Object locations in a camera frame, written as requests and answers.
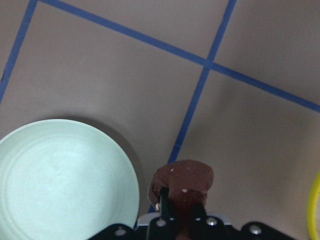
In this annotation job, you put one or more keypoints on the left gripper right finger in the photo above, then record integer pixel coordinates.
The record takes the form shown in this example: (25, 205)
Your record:
(206, 227)

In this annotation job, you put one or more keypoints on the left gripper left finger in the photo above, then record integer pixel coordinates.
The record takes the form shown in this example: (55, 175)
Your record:
(163, 226)

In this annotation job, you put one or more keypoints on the dark red bun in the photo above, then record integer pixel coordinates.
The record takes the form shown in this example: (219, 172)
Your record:
(188, 182)

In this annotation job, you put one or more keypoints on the side yellow bamboo steamer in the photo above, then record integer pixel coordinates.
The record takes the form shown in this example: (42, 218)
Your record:
(313, 209)

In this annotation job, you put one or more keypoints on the light green plate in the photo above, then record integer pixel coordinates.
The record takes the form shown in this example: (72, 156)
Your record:
(64, 180)

